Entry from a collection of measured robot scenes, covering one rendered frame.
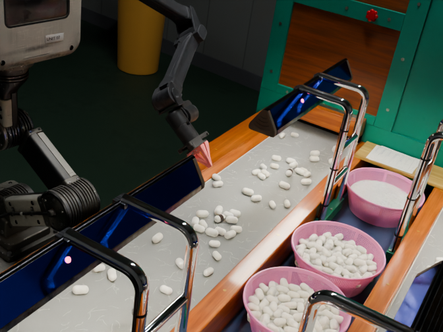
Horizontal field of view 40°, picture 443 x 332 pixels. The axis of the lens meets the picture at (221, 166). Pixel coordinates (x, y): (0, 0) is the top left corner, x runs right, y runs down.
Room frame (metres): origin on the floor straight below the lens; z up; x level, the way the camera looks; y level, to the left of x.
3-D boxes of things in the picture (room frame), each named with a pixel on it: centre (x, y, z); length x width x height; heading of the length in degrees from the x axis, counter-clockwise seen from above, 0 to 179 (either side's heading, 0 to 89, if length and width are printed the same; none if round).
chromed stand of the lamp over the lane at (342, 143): (1.72, -0.30, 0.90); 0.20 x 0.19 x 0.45; 154
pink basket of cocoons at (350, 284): (1.40, -0.36, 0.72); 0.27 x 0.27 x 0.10
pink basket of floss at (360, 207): (1.79, -0.56, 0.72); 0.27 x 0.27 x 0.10
